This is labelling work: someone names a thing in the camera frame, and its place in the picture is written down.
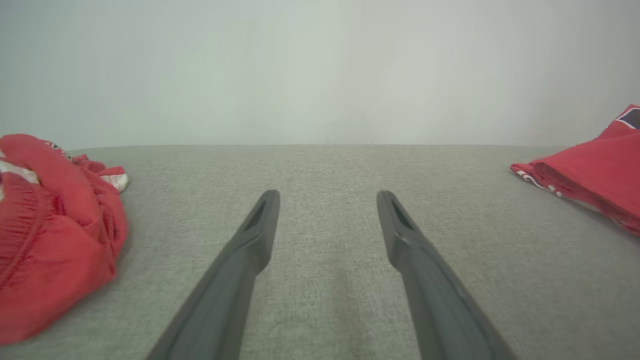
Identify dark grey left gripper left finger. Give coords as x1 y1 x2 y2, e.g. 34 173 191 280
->
146 189 281 360

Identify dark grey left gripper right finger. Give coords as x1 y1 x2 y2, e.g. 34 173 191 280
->
375 189 517 360

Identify red shorts with white stripe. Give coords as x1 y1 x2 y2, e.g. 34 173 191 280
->
0 133 130 346

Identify red t-shirt with letter print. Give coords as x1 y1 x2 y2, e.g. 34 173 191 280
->
509 103 640 237

